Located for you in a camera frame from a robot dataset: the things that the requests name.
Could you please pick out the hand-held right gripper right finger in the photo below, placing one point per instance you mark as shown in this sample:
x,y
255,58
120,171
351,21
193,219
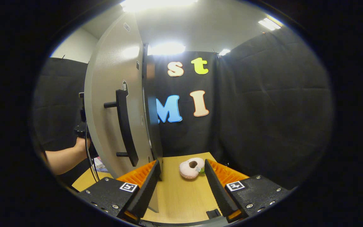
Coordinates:
x,y
219,192

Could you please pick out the beige cabinet door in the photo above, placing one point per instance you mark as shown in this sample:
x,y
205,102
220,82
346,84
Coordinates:
x,y
112,63

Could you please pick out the ceiling light strip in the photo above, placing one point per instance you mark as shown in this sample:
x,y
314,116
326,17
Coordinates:
x,y
269,23
224,52
167,49

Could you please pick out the pink white donut plush toy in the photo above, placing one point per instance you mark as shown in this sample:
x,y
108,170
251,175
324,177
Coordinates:
x,y
186,171

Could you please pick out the large ceiling light panel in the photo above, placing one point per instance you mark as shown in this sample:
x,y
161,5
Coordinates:
x,y
156,3

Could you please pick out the black backdrop cloth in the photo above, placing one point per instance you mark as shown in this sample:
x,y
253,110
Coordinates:
x,y
263,110

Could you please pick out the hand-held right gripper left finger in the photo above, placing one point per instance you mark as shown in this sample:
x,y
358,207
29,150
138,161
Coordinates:
x,y
146,192

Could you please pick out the pink cover book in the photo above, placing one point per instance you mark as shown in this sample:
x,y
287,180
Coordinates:
x,y
101,164

